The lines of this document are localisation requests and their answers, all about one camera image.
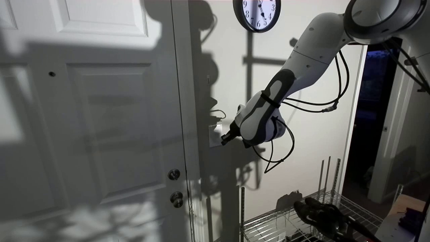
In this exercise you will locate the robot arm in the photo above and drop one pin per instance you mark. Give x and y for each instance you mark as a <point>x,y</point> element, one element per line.
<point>312,47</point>

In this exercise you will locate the black shoe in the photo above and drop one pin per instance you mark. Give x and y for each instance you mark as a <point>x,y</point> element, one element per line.
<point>356,230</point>
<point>315,215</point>

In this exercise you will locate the silver door knob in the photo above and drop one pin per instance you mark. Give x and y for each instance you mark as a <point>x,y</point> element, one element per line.
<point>176,199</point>

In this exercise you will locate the wooden table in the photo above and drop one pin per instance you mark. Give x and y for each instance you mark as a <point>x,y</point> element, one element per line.
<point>393,225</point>

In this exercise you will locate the narrow white door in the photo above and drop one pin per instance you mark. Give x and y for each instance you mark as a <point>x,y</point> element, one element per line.
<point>393,134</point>

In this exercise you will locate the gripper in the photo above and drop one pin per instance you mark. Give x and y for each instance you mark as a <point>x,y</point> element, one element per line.
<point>235,130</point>

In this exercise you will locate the white wall switch plate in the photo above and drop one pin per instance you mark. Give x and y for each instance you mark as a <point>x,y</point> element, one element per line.
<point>214,136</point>

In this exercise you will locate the silver deadbolt lock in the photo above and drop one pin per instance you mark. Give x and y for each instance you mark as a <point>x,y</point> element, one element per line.
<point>174,174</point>

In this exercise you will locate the white panel door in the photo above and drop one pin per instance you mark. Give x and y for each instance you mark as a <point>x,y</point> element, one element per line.
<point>100,117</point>

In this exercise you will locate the round black wall clock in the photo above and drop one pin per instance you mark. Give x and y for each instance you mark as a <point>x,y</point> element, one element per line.
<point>257,15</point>

